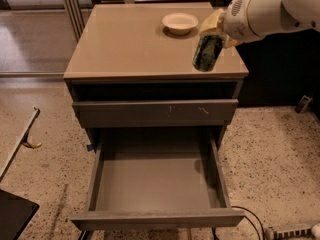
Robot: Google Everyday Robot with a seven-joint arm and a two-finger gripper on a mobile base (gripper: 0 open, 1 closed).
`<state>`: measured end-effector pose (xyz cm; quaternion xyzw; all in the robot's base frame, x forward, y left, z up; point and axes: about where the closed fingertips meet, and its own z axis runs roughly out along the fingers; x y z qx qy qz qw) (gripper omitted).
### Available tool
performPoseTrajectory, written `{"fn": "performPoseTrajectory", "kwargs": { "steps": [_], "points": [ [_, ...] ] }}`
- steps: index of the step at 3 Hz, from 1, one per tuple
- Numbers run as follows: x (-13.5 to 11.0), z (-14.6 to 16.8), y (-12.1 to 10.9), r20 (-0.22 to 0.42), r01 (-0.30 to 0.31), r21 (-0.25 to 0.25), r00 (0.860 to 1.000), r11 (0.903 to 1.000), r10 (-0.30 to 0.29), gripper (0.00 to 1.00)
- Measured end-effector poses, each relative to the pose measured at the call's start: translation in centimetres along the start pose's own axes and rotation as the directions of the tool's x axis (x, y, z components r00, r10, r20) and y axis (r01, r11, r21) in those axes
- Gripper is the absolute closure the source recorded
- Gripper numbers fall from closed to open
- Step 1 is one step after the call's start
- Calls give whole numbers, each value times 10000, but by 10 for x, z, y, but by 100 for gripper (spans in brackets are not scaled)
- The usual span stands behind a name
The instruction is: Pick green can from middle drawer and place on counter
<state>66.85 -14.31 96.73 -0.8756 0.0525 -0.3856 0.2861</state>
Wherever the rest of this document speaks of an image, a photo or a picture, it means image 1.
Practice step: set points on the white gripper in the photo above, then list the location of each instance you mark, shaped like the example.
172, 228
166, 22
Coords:
245, 20

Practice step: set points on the green soda can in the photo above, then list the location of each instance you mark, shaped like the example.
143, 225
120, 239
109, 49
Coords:
207, 52

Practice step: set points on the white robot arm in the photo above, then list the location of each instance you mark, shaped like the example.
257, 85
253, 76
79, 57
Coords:
268, 17

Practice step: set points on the grey drawer cabinet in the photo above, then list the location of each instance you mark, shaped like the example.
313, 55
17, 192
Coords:
126, 54

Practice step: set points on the closed grey top drawer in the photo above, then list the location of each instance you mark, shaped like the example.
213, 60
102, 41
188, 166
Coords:
107, 114

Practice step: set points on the open grey middle drawer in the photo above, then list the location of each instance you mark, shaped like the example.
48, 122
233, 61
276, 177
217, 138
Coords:
157, 178

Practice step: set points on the white paper bowl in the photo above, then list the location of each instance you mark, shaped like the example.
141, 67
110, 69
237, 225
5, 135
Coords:
180, 23

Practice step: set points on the small black floor device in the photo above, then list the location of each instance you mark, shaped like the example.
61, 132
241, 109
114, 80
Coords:
303, 104

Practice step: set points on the white power strip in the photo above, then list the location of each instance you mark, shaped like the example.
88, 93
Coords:
307, 229

